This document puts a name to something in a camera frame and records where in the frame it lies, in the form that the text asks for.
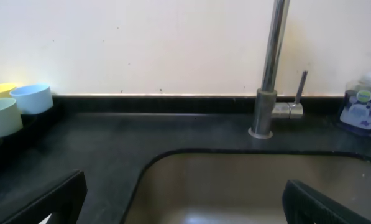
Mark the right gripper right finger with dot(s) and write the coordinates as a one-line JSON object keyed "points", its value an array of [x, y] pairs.
{"points": [[312, 208]]}

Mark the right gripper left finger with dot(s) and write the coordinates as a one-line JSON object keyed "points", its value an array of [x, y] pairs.
{"points": [[57, 199]]}

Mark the steel sink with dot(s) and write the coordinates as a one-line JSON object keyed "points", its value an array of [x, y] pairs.
{"points": [[235, 186]]}

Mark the green cup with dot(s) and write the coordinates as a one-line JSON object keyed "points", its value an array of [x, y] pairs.
{"points": [[2, 119]]}

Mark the blue cup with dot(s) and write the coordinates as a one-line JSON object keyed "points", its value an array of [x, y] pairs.
{"points": [[33, 99]]}

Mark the blue soap bottle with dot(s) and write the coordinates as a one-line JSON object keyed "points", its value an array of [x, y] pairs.
{"points": [[360, 105]]}

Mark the steel tap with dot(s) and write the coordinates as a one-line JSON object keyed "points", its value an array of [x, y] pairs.
{"points": [[267, 102]]}

